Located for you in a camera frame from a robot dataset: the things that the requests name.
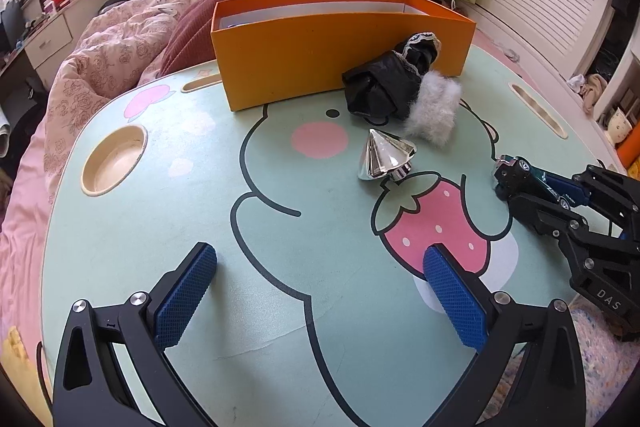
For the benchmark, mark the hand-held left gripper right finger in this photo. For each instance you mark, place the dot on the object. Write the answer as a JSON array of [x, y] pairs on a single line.
[[457, 302]]

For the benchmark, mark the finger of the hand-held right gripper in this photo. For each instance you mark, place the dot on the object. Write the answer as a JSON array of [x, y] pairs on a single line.
[[607, 189], [547, 214]]

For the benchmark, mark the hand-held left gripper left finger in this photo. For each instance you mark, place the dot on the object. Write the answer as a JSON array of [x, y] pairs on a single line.
[[185, 297]]

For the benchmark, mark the blue toy car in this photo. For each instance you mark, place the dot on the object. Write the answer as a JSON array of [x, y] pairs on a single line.
[[530, 179]]

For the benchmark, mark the grey fur piece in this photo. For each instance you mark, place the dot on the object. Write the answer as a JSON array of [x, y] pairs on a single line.
[[432, 114]]

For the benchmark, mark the silver cone spinning top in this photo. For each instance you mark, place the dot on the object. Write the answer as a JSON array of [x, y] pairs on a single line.
[[385, 154]]

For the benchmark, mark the black umbrella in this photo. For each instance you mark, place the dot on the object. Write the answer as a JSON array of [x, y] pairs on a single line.
[[385, 82]]

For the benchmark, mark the orange cardboard box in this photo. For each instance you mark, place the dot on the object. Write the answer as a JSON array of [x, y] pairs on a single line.
[[300, 62]]

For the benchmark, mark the green cartoon desktop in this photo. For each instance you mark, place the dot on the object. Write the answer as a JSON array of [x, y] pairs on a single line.
[[175, 217]]

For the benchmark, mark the orange bottle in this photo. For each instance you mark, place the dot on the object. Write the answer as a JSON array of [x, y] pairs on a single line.
[[631, 151]]

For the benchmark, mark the white patterned cup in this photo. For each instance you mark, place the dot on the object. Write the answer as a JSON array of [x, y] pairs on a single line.
[[615, 124]]

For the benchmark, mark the cream cloth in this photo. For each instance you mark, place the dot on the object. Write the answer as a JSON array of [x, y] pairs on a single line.
[[594, 92]]

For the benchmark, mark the yellow cloth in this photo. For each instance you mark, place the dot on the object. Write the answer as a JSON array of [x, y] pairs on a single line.
[[22, 372]]

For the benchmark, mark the pink floral quilt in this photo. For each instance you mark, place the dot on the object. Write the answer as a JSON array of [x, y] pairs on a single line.
[[110, 57]]

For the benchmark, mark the white drawer cabinet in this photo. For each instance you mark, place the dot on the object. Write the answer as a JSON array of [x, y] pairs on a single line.
[[50, 47]]

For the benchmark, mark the black monitor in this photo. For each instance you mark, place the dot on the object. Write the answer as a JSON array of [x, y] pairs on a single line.
[[11, 22]]

